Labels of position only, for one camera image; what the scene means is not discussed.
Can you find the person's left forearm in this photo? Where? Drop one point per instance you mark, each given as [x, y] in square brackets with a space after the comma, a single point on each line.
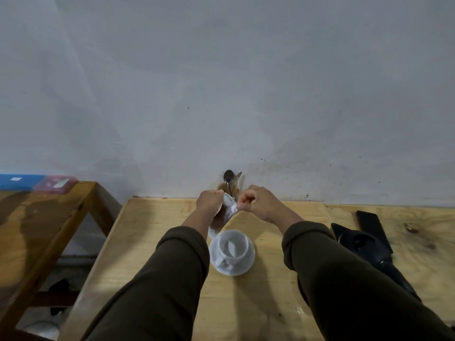
[156, 291]

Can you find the bamboo utensil holder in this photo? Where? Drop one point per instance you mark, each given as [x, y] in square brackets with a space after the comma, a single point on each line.
[232, 191]

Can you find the blue plastic box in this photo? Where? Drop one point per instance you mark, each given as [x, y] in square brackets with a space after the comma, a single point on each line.
[21, 182]

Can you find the pink plastic box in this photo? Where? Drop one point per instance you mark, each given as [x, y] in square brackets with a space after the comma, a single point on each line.
[55, 184]

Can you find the wooden side table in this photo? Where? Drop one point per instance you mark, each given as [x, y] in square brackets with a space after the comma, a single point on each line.
[39, 237]

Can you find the white cup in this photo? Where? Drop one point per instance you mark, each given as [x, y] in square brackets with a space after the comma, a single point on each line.
[232, 250]

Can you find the person's right hand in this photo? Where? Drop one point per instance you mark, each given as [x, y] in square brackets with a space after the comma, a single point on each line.
[261, 204]

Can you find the person's right forearm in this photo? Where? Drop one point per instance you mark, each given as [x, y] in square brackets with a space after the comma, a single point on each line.
[355, 291]

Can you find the black plug adapter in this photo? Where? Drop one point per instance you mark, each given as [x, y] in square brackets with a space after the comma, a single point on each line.
[59, 294]

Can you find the white saucer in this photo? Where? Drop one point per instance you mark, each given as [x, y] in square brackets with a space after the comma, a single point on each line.
[247, 264]

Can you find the silver foil sachet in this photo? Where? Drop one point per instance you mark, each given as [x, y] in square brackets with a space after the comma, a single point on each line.
[229, 209]

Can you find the black phone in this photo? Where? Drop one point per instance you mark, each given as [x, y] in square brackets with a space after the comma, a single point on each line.
[373, 225]

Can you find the person's left hand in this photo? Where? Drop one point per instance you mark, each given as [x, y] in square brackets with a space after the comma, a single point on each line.
[209, 204]

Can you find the steel black electric kettle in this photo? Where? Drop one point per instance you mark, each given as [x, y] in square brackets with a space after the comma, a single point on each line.
[369, 246]

